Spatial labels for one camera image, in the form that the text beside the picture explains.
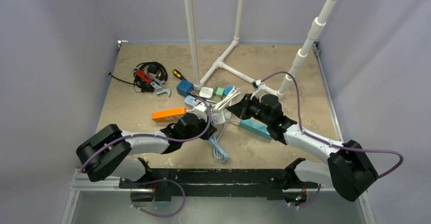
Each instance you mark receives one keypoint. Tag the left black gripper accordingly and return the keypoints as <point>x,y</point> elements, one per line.
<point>210,129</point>

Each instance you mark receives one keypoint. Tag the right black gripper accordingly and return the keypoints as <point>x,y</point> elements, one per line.
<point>245,107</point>

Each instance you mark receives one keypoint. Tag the white cube socket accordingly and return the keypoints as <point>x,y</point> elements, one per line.
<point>218,118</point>

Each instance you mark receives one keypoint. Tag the light blue plug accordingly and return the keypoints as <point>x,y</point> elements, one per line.
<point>227,90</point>

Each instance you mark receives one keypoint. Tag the white plug adapter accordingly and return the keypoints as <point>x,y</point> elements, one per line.
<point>206,92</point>

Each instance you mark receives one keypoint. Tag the blue cube socket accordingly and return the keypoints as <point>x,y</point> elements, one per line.
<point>184,88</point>

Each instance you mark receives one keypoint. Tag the green plug adapter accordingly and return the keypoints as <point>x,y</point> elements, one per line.
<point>218,92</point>

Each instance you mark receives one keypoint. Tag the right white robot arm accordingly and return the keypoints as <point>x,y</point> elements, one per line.
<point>344,166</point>

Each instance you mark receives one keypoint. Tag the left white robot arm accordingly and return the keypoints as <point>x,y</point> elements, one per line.
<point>105,153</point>

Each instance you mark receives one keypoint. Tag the teal rectangular box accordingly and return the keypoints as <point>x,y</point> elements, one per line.
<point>255,127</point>

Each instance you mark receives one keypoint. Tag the small claw hammer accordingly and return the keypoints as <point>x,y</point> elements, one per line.
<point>208,100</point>

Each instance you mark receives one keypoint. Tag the light blue power strip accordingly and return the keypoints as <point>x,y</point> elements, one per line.
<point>191,101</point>

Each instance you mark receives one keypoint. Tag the orange power strip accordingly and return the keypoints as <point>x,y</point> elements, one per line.
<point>168,115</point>

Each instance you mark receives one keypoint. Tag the yellow black screwdriver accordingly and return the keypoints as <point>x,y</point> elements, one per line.
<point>178,74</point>

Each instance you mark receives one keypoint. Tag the silver adjustable wrench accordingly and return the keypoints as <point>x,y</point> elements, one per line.
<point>156,84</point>

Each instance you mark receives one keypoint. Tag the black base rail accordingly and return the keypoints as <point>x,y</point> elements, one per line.
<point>164,183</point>

